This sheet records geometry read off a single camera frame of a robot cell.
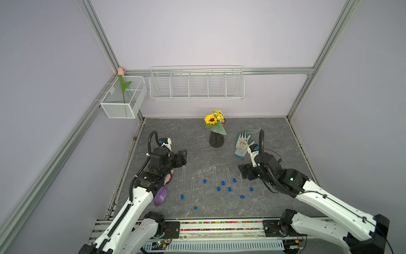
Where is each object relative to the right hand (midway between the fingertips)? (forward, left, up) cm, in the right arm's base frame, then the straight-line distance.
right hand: (246, 163), depth 75 cm
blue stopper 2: (-15, +25, -19) cm, 35 cm away
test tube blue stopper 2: (+3, +23, -18) cm, 30 cm away
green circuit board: (-31, +42, -22) cm, 56 cm away
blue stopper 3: (-1, +20, -19) cm, 28 cm away
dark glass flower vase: (+23, +13, -13) cm, 30 cm away
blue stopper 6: (-1, +3, -19) cm, 19 cm away
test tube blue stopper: (-6, +27, -18) cm, 33 cm away
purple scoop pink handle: (-8, +43, -17) cm, 47 cm away
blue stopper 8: (-10, 0, -18) cm, 21 cm away
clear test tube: (+2, +6, -19) cm, 20 cm away
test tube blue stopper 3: (+2, +15, -19) cm, 24 cm away
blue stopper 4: (-5, +12, -19) cm, 24 cm away
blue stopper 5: (-2, +10, -20) cm, 22 cm away
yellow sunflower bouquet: (+23, +14, +4) cm, 27 cm away
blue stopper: (-10, +32, -20) cm, 39 cm away
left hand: (+5, +32, +1) cm, 32 cm away
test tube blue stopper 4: (-2, +10, -20) cm, 22 cm away
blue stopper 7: (-6, -6, -19) cm, 21 cm away
